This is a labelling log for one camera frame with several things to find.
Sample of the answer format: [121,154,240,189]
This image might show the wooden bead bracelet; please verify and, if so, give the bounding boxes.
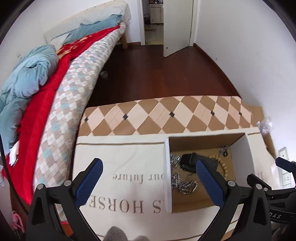
[207,154,230,179]

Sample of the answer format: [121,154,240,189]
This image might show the thick silver chain bracelet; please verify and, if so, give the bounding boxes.
[171,172,199,195]

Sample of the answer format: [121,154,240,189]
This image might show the silver pendant necklace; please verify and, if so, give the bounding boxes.
[218,145,231,158]

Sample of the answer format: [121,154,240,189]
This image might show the black smart band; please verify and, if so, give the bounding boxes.
[179,152,219,173]

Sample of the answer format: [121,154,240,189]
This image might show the thin silver chain bracelet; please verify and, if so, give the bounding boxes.
[169,152,182,171]

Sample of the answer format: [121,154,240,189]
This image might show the white power strip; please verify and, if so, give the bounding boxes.
[278,147,291,188]

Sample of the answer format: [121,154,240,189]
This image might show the clear plastic wrap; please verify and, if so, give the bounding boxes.
[256,119,274,136]

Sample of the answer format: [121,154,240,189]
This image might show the open cardboard box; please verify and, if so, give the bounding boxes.
[164,132,265,214]

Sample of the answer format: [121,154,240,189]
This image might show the red blanket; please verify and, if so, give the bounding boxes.
[2,25,121,205]

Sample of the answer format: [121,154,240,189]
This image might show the white paper pieces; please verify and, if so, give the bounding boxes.
[9,141,20,166]

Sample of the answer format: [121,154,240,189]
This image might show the checkered tablecloth with text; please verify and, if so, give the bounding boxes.
[73,96,280,240]

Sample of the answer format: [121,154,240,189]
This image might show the bed with checkered mattress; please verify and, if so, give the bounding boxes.
[0,0,132,204]

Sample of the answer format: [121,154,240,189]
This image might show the light blue duvet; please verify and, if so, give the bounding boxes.
[1,15,122,155]

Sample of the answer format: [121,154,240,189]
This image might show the white door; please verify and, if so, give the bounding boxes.
[164,0,194,57]

